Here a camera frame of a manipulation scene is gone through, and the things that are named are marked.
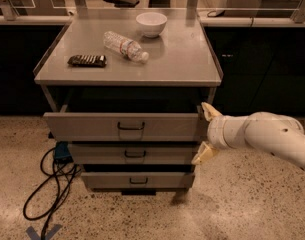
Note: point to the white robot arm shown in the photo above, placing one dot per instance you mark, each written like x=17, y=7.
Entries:
x=279, y=135

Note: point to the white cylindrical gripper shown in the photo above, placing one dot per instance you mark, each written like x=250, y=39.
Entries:
x=216, y=133

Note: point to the black chair armrest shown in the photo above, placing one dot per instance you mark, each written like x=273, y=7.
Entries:
x=123, y=3

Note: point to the blue tape floor marker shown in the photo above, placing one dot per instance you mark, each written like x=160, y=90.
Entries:
x=47, y=235

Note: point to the clear plastic water bottle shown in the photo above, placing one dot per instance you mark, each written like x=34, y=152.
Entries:
x=125, y=46

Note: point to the grey bottom drawer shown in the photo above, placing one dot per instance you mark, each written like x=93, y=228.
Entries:
x=127, y=180

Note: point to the grey middle drawer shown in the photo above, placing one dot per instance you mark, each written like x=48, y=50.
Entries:
x=121, y=154

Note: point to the blue power adapter box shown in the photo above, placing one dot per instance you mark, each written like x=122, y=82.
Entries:
x=61, y=153

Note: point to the grey top drawer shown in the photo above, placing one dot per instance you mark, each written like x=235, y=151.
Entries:
x=149, y=125

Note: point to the grey drawer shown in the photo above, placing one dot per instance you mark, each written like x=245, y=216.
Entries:
x=127, y=180
x=149, y=125
x=121, y=154

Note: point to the dark striped snack bar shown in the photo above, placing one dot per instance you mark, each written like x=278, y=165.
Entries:
x=99, y=61

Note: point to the white ceramic bowl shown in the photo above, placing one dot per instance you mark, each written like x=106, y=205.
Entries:
x=151, y=24

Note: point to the grey metal drawer cabinet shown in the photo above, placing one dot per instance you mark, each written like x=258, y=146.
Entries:
x=179, y=75

